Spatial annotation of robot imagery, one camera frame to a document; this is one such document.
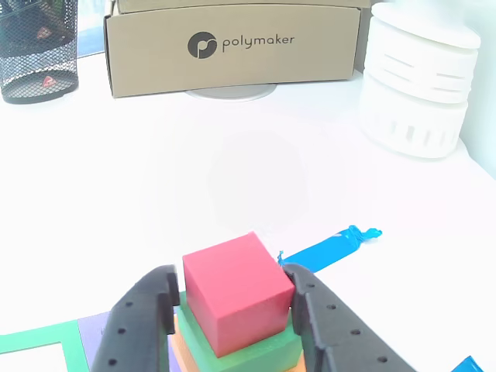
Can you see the purple block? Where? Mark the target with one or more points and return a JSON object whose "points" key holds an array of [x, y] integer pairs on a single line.
{"points": [[172, 358]]}

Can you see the orange block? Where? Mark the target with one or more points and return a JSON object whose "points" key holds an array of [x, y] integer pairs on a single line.
{"points": [[182, 352]]}

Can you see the green block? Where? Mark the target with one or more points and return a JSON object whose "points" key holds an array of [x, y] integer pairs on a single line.
{"points": [[252, 358]]}

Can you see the small red cube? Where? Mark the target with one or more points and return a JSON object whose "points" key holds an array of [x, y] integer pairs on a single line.
{"points": [[236, 286]]}

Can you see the blue tape strip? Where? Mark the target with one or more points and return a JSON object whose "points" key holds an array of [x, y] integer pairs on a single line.
{"points": [[467, 365], [325, 252]]}

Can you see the black mesh pen holder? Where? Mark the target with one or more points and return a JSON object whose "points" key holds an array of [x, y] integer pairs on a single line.
{"points": [[36, 50]]}

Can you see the polymaker cardboard box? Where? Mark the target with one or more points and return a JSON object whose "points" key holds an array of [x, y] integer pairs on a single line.
{"points": [[232, 50]]}

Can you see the purple square frame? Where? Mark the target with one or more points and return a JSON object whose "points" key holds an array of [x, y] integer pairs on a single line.
{"points": [[91, 333]]}

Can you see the green square frame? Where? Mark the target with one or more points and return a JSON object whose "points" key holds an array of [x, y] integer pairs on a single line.
{"points": [[38, 335]]}

